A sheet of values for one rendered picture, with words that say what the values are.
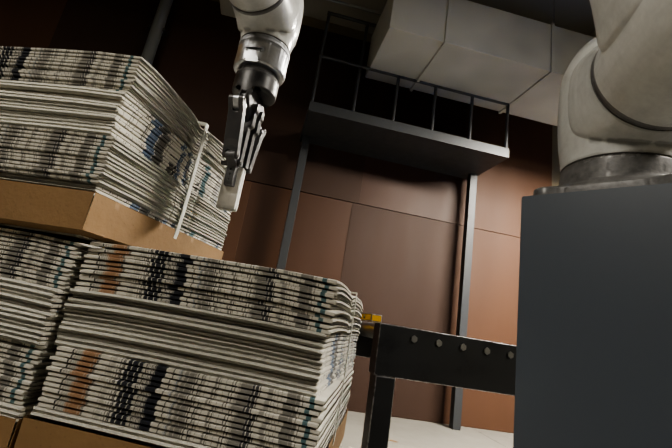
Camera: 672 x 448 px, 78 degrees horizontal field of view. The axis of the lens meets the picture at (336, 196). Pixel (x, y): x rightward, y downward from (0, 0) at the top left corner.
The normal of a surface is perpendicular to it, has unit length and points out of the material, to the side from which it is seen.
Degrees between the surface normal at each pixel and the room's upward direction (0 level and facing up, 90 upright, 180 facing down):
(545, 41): 90
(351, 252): 90
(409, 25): 90
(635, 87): 138
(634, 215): 90
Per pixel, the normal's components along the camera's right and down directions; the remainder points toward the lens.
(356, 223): 0.19, -0.25
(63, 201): -0.11, -0.27
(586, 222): -0.70, -0.31
